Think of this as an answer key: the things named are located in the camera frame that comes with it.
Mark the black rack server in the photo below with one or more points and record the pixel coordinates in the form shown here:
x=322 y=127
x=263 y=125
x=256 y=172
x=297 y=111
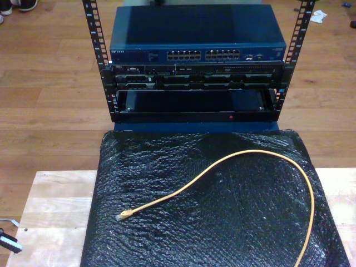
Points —
x=194 y=78

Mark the small dark floor object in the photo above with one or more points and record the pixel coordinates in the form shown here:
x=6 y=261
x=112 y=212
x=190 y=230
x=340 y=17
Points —
x=353 y=25

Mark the thin grey strip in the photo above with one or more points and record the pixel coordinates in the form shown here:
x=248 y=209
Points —
x=8 y=220

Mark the black perforated rack post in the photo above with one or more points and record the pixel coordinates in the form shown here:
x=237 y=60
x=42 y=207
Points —
x=107 y=78
x=287 y=75

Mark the black empty rack chassis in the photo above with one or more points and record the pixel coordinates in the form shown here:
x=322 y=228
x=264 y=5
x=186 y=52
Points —
x=194 y=116

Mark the person's dark shoe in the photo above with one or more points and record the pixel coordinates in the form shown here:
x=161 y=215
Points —
x=27 y=5

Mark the blue rack base plate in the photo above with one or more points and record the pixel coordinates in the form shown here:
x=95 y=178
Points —
x=167 y=128

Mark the blue network switch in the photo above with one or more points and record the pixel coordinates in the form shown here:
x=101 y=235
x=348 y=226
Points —
x=194 y=27

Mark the crumpled white paper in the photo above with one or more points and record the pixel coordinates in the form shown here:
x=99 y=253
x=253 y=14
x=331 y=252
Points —
x=318 y=16

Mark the black bubble wrap mat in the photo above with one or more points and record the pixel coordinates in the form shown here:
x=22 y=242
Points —
x=194 y=236

